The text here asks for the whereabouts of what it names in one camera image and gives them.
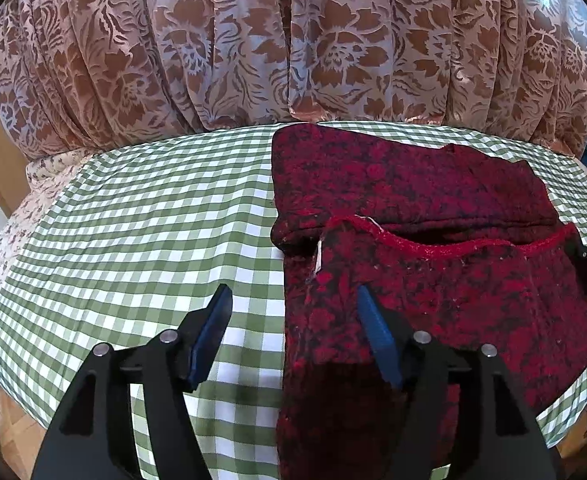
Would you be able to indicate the dark red patterned garment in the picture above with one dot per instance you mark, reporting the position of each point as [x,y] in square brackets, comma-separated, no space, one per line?
[423,285]

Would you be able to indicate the green checkered cloth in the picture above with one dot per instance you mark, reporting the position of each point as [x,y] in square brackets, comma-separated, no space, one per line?
[148,220]

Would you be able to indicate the brown floral curtain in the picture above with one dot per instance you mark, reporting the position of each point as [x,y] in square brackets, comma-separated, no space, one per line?
[273,50]

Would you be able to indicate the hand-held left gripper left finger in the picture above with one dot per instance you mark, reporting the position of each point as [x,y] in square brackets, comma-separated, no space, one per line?
[211,335]

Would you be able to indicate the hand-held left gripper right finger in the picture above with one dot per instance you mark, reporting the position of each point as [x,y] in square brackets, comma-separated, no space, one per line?
[378,335]

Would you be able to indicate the floral bed sheet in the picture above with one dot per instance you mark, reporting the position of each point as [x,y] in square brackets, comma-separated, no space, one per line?
[18,240]

